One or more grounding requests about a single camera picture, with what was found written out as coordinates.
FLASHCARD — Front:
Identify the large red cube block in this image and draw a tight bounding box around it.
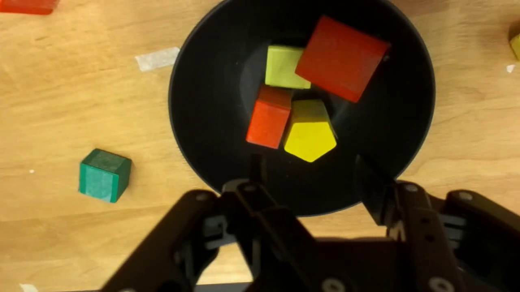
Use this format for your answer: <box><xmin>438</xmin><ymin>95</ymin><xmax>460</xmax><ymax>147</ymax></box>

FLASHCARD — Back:
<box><xmin>296</xmin><ymin>16</ymin><xmax>390</xmax><ymax>103</ymax></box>

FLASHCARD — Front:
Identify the tiny yellow block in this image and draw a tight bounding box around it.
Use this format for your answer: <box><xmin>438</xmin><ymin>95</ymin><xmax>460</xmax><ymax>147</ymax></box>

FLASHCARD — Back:
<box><xmin>509</xmin><ymin>32</ymin><xmax>520</xmax><ymax>60</ymax></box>

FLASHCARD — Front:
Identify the black bowl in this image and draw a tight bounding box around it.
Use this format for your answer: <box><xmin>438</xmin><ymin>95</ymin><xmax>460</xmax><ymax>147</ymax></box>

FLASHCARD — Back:
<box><xmin>169</xmin><ymin>0</ymin><xmax>436</xmax><ymax>214</ymax></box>

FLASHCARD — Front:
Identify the green block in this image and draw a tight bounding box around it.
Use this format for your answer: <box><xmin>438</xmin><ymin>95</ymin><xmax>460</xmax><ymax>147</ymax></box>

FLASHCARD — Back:
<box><xmin>78</xmin><ymin>149</ymin><xmax>132</xmax><ymax>202</ymax></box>

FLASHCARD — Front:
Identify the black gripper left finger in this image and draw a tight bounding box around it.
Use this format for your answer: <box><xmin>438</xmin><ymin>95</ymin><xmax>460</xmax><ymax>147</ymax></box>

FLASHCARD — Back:
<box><xmin>100</xmin><ymin>180</ymin><xmax>321</xmax><ymax>292</ymax></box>

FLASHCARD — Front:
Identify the light yellow cube block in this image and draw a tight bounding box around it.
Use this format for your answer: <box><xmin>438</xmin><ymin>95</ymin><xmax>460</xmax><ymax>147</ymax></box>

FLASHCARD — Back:
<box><xmin>265</xmin><ymin>45</ymin><xmax>311</xmax><ymax>89</ymax></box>

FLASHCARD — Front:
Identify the white tape strip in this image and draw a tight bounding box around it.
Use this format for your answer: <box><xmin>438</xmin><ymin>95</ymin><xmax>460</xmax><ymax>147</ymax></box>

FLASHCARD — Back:
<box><xmin>135</xmin><ymin>47</ymin><xmax>181</xmax><ymax>71</ymax></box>

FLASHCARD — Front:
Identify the large yellow cube block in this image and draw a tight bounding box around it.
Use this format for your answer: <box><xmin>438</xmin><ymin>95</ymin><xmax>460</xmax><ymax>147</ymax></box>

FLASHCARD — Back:
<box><xmin>285</xmin><ymin>99</ymin><xmax>337</xmax><ymax>162</ymax></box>

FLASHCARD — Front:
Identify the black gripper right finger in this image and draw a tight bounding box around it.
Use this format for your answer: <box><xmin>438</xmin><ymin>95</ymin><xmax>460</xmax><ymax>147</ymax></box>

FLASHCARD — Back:
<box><xmin>355</xmin><ymin>152</ymin><xmax>520</xmax><ymax>292</ymax></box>

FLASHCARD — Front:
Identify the small red block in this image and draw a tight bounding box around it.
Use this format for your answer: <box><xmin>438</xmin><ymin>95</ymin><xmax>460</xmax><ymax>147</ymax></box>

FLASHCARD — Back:
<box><xmin>246</xmin><ymin>86</ymin><xmax>293</xmax><ymax>149</ymax></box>

